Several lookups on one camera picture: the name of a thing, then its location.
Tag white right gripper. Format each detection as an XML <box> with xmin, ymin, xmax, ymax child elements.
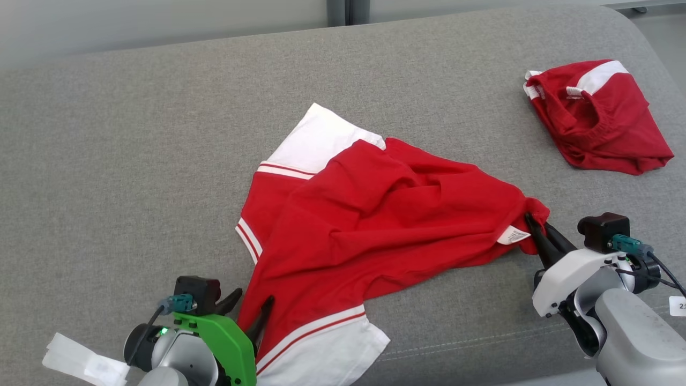
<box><xmin>524</xmin><ymin>213</ymin><xmax>636</xmax><ymax>318</ymax></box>

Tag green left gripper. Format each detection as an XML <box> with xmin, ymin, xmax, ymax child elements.
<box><xmin>171</xmin><ymin>288</ymin><xmax>275</xmax><ymax>386</ymax></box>

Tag red and white shorts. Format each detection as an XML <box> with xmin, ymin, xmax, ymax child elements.
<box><xmin>524</xmin><ymin>59</ymin><xmax>675</xmax><ymax>176</ymax></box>

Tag red white number jersey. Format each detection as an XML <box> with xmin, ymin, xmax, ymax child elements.
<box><xmin>235</xmin><ymin>103</ymin><xmax>551</xmax><ymax>386</ymax></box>

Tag grey fabric covered table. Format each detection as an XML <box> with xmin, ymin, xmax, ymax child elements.
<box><xmin>0</xmin><ymin>3</ymin><xmax>686</xmax><ymax>386</ymax></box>

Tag left camera cable teal plug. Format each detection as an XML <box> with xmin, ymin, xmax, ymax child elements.
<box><xmin>157</xmin><ymin>293</ymin><xmax>195</xmax><ymax>328</ymax></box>

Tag camera cable teal plug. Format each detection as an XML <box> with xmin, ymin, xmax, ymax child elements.
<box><xmin>610</xmin><ymin>234</ymin><xmax>686</xmax><ymax>299</ymax></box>
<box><xmin>157</xmin><ymin>293</ymin><xmax>195</xmax><ymax>328</ymax></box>

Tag right camera cable teal plug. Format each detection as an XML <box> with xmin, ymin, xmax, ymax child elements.
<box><xmin>610</xmin><ymin>234</ymin><xmax>686</xmax><ymax>299</ymax></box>

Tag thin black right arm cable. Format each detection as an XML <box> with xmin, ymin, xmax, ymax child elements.
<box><xmin>616</xmin><ymin>267</ymin><xmax>677</xmax><ymax>286</ymax></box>

